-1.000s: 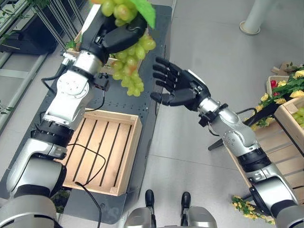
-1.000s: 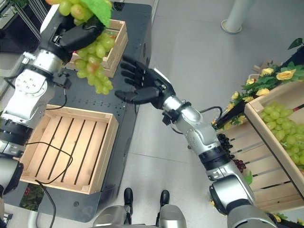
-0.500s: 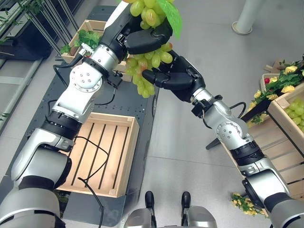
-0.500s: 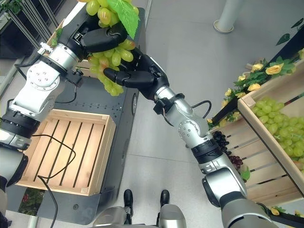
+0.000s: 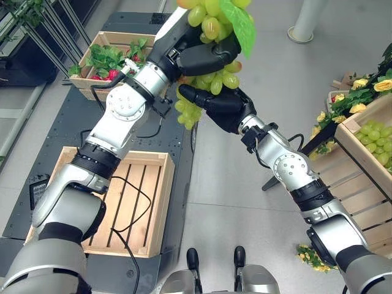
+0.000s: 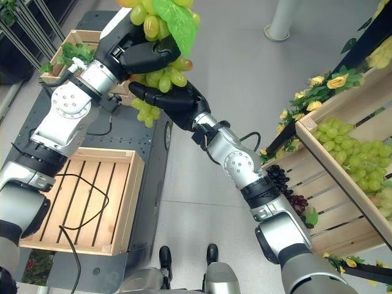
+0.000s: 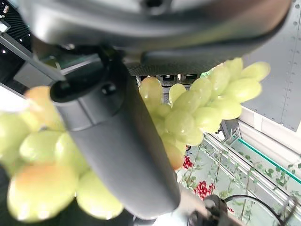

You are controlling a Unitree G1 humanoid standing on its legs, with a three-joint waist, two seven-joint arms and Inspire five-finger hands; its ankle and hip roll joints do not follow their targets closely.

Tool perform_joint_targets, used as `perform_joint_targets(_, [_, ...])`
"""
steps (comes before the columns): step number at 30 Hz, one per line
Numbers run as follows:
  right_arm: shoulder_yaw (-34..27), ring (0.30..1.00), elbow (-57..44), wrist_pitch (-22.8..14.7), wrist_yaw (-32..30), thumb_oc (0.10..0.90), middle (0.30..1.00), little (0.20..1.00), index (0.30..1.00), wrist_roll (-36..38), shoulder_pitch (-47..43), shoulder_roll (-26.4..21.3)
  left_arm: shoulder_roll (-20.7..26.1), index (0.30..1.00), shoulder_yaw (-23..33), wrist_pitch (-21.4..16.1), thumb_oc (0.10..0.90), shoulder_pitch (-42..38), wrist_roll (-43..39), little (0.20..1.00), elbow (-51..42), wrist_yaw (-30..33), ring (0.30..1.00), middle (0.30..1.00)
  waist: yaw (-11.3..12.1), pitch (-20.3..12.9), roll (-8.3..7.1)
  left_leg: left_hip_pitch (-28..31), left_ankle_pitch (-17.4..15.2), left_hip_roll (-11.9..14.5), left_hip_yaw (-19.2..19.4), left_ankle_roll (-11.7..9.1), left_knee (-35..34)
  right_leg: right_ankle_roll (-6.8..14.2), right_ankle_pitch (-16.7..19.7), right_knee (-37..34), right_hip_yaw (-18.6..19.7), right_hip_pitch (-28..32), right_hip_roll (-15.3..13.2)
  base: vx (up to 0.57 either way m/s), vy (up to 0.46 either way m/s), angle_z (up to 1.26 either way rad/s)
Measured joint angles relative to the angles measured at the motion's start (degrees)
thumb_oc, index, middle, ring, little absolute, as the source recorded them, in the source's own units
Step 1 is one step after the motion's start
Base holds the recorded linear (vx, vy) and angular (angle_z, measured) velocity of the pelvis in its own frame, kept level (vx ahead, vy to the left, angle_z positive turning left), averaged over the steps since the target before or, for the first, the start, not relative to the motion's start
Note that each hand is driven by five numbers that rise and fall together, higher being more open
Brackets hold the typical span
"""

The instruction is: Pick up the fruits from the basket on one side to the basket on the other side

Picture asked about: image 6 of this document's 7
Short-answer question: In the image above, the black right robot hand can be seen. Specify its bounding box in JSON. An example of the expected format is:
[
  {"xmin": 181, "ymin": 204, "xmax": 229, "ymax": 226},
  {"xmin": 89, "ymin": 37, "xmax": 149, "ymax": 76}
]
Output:
[{"xmin": 128, "ymin": 81, "xmax": 213, "ymax": 133}]

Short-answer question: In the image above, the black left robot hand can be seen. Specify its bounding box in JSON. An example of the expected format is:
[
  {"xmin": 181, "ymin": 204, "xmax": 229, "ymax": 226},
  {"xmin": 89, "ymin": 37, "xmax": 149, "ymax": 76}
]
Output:
[{"xmin": 96, "ymin": 7, "xmax": 181, "ymax": 83}]

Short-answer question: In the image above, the green grape bunch with leaf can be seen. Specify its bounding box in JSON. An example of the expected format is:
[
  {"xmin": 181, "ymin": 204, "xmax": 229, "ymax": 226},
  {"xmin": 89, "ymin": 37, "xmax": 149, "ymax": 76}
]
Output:
[{"xmin": 117, "ymin": 0, "xmax": 202, "ymax": 129}]

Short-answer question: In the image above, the small black clamp device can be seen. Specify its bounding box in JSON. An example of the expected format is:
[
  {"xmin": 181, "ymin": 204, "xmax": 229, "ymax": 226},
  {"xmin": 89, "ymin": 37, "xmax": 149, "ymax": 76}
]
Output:
[{"xmin": 100, "ymin": 93, "xmax": 124, "ymax": 115}]

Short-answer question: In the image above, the black wheeled cart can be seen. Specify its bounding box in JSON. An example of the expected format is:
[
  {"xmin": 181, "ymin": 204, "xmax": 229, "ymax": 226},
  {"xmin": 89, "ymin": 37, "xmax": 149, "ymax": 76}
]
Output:
[{"xmin": 12, "ymin": 10, "xmax": 173, "ymax": 294}]

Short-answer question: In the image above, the wooden crate with leafy fruit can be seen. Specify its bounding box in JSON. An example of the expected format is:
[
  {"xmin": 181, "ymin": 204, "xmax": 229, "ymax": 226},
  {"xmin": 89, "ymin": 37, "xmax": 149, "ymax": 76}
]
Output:
[{"xmin": 39, "ymin": 29, "xmax": 137, "ymax": 107}]

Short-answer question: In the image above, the green leafy fruit bunch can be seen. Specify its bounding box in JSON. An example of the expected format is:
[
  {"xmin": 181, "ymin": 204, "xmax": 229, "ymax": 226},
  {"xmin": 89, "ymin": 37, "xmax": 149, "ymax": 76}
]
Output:
[{"xmin": 39, "ymin": 42, "xmax": 97, "ymax": 76}]

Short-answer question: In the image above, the dark purple grape bunch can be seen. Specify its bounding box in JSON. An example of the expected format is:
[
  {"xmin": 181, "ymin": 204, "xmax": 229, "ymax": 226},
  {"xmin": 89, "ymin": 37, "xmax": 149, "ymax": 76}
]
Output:
[{"xmin": 265, "ymin": 164, "xmax": 316, "ymax": 229}]

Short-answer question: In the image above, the white round pillar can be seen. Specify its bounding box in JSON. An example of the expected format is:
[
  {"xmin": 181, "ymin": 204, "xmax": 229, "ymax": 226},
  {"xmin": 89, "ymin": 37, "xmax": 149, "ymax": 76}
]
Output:
[{"xmin": 263, "ymin": 0, "xmax": 307, "ymax": 42}]

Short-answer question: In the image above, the empty slatted wooden crate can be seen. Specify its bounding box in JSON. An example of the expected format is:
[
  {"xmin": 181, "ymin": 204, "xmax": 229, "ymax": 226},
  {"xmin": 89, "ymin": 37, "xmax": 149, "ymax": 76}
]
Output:
[{"xmin": 19, "ymin": 146, "xmax": 146, "ymax": 257}]

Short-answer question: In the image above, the yellow rose leaf garland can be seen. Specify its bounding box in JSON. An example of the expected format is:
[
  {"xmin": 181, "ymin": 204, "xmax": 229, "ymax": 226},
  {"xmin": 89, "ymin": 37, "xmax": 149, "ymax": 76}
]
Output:
[{"xmin": 259, "ymin": 64, "xmax": 368, "ymax": 160}]

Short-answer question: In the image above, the robot left leg and foot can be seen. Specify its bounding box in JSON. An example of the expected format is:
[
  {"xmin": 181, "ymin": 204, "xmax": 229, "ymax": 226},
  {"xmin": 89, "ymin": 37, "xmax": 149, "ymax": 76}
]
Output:
[{"xmin": 121, "ymin": 245, "xmax": 173, "ymax": 294}]

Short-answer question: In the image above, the robot leg and foot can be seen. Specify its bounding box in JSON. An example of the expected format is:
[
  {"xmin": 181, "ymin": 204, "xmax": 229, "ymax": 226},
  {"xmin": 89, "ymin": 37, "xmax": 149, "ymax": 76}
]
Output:
[
  {"xmin": 121, "ymin": 245, "xmax": 173, "ymax": 294},
  {"xmin": 203, "ymin": 243, "xmax": 241, "ymax": 294}
]

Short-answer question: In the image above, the wooden crate holding green grapes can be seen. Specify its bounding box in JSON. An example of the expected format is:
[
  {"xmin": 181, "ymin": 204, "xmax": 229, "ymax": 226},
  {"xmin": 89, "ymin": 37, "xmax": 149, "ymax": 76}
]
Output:
[{"xmin": 295, "ymin": 66, "xmax": 392, "ymax": 222}]

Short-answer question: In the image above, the robot right leg and foot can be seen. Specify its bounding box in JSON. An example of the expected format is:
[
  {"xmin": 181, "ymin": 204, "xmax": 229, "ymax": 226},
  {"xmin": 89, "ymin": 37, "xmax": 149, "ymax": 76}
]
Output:
[{"xmin": 203, "ymin": 243, "xmax": 241, "ymax": 294}]

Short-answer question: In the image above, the green grape pile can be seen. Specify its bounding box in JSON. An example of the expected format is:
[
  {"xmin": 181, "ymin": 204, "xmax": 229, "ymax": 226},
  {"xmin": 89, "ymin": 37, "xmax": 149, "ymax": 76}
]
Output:
[{"xmin": 311, "ymin": 118, "xmax": 392, "ymax": 219}]

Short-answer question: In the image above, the wooden crate holding purple grapes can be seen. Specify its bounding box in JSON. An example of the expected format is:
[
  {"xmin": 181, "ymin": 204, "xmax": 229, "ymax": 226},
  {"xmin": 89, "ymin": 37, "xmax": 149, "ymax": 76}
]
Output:
[{"xmin": 262, "ymin": 143, "xmax": 392, "ymax": 258}]

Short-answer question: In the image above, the red flower plant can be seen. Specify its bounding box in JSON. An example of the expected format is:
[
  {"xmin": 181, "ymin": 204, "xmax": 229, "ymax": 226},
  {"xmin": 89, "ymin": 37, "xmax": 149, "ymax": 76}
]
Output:
[{"xmin": 20, "ymin": 249, "xmax": 56, "ymax": 287}]

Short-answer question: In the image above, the yellow flower garland on bar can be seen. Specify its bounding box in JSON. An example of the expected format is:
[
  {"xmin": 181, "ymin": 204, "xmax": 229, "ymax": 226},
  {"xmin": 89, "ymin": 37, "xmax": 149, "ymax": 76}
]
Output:
[{"xmin": 322, "ymin": 252, "xmax": 392, "ymax": 286}]

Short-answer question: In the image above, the metal wire rack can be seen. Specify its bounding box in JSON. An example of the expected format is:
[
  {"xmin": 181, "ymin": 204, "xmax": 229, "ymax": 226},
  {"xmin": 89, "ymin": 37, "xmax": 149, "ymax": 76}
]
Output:
[{"xmin": 0, "ymin": 0, "xmax": 66, "ymax": 64}]

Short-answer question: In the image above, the long black cable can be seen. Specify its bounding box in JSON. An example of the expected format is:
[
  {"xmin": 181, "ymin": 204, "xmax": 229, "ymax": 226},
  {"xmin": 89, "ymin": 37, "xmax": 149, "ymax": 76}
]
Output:
[{"xmin": 55, "ymin": 173, "xmax": 110, "ymax": 294}]

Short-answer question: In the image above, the black shelf frame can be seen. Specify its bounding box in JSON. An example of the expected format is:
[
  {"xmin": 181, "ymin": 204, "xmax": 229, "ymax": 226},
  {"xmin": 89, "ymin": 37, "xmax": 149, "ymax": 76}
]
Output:
[{"xmin": 265, "ymin": 9, "xmax": 392, "ymax": 157}]

